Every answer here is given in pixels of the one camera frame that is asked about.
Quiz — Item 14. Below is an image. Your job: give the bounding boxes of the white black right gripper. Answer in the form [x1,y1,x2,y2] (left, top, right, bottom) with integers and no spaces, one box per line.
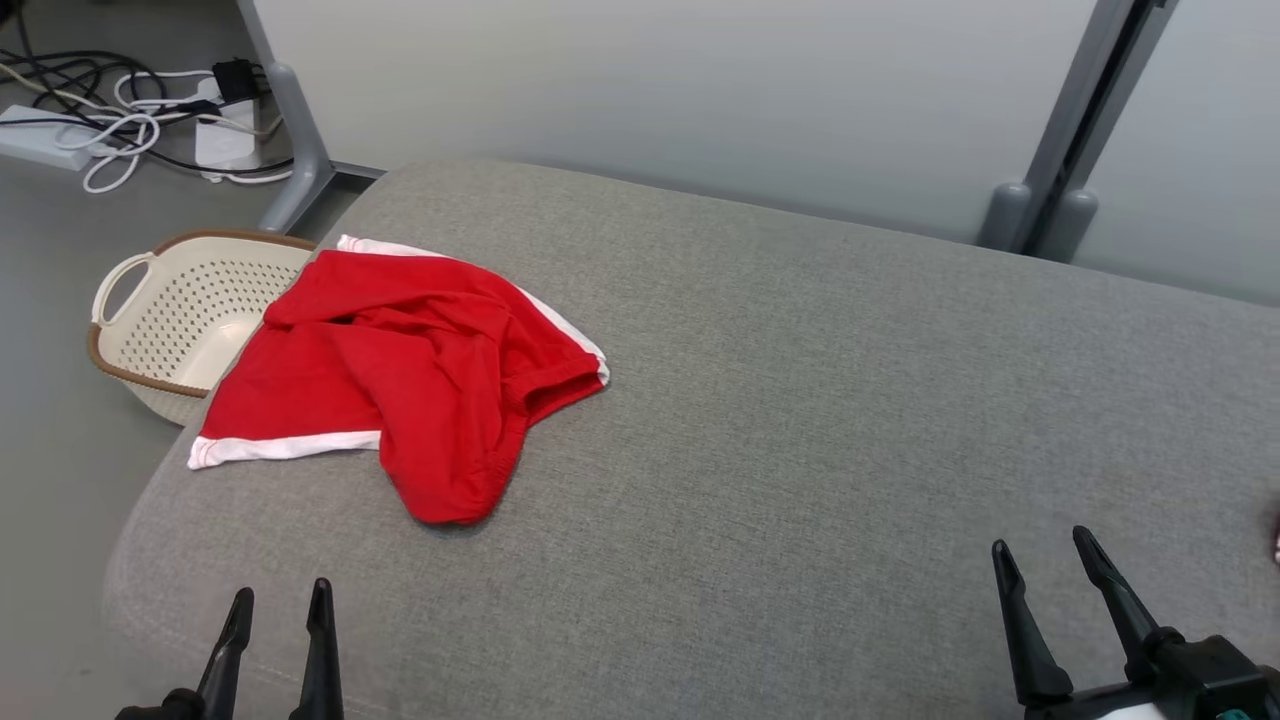
[992,526,1184,720]

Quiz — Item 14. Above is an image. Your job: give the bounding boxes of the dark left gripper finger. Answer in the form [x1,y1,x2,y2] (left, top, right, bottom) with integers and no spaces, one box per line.
[195,587,255,720]
[290,578,346,720]

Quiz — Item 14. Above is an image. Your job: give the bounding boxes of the red and white shirt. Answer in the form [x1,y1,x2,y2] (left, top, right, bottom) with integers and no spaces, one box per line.
[187,234,611,527]

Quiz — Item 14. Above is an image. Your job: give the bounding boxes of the cream laundry basket brown rim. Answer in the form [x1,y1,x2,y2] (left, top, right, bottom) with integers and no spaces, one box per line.
[88,228,319,428]

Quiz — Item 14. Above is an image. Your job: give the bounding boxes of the black plug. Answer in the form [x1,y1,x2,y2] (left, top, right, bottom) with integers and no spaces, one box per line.
[210,57,265,104]

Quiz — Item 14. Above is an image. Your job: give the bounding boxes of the grey double partition post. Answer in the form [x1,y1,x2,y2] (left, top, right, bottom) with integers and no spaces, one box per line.
[978,0,1181,263]

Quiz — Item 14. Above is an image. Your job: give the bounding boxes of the grey partition post with foot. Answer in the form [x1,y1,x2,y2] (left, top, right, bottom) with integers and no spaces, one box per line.
[232,0,388,236]

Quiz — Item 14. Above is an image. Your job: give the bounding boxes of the white cable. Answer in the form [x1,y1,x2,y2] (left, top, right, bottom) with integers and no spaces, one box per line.
[55,68,286,194]

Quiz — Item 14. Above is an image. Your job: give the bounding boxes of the white power strip with cables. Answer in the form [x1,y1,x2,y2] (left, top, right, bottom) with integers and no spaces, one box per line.
[0,0,296,179]

